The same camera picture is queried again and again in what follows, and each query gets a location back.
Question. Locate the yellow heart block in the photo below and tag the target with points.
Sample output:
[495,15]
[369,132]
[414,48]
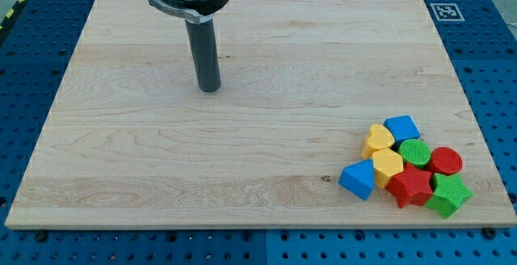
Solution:
[379,137]

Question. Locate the yellow hexagon block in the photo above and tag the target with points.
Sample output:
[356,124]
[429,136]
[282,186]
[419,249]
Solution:
[387,164]

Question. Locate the light wooden board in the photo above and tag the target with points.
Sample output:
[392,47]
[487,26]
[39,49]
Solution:
[131,142]

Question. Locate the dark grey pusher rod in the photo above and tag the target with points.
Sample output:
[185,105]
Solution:
[204,54]

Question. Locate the blue triangle block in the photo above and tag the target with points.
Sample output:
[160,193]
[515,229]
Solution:
[358,178]

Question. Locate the blue cube block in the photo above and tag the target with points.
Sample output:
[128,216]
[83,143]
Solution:
[402,128]

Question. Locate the green cylinder block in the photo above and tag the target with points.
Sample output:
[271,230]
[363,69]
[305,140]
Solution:
[415,152]

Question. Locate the red star block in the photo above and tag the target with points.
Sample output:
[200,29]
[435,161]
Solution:
[411,187]

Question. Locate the red cylinder block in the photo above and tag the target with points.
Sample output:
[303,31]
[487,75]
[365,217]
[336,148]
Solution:
[445,161]

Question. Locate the green star block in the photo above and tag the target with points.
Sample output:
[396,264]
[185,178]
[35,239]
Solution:
[449,194]

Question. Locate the white fiducial marker tag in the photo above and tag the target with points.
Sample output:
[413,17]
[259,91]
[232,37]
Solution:
[446,12]

